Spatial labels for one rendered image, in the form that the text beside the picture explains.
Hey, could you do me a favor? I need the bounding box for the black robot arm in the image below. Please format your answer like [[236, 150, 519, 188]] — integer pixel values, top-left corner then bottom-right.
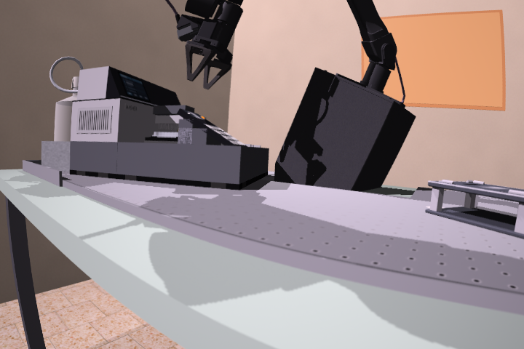
[[176, 0, 405, 107]]

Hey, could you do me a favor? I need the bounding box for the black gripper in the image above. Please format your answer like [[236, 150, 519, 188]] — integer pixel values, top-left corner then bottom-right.
[[185, 20, 235, 89]]

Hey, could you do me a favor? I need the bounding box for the white microplate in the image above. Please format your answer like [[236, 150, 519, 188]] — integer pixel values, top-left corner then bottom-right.
[[152, 132, 178, 138]]

